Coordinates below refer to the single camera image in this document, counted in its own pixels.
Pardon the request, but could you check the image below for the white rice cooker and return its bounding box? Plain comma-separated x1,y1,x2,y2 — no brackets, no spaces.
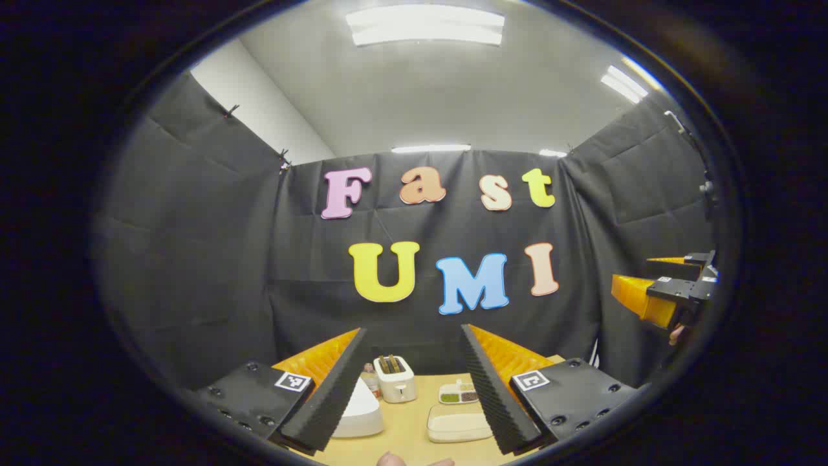
333,377,384,438

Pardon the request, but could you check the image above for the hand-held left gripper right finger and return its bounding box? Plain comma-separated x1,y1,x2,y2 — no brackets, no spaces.
461,324,641,456

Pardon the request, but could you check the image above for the clear water bottle red label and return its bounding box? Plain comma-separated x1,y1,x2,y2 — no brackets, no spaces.
361,362,382,399

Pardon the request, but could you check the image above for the white divided dish of beans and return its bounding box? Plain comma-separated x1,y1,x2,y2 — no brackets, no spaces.
439,379,481,405

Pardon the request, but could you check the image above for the black backdrop cloth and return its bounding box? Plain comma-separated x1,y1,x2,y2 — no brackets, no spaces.
94,71,719,395

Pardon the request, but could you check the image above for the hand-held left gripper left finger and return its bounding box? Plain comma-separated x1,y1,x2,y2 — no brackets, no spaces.
194,327,368,454

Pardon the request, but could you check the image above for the clear box of white rice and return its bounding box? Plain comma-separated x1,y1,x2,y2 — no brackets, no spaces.
426,405,494,444

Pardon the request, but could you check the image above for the white toaster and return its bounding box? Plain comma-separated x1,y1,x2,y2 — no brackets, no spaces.
373,354,418,404

